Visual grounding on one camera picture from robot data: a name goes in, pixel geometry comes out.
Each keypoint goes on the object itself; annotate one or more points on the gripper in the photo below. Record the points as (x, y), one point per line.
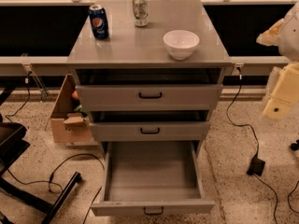
(291, 38)

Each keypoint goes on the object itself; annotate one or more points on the grey bottom drawer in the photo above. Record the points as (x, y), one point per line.
(151, 179)

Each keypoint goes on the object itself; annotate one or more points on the grey drawer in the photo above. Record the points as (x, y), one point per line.
(133, 89)
(171, 125)
(151, 179)

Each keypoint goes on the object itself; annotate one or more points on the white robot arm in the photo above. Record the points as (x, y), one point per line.
(284, 34)

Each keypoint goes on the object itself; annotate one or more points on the grey top drawer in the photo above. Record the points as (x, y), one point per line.
(133, 89)

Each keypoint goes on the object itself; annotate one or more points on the grey drawer cabinet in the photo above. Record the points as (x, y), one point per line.
(129, 46)

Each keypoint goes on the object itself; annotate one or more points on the grey middle drawer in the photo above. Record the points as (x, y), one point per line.
(171, 125)

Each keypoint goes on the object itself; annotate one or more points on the grey railing right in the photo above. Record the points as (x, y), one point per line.
(256, 66)

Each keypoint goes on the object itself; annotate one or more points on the grey railing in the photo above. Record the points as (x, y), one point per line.
(256, 66)
(43, 66)

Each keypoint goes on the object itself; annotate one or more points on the black caster wheel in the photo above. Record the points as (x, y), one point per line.
(295, 146)

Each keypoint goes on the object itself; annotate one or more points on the black power adapter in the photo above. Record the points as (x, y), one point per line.
(256, 166)

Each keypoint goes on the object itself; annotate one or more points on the white ceramic bowl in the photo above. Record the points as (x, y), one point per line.
(180, 44)

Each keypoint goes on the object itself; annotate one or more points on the white green soda can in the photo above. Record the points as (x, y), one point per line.
(140, 10)

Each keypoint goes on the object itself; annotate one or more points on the blue pepsi can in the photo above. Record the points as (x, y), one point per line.
(99, 22)

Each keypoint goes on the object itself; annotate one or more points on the orange ball in box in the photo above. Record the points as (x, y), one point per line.
(74, 95)

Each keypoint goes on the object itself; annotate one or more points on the cardboard box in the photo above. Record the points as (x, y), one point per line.
(67, 125)

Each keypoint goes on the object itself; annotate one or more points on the grey railing left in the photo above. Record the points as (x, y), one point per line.
(43, 66)

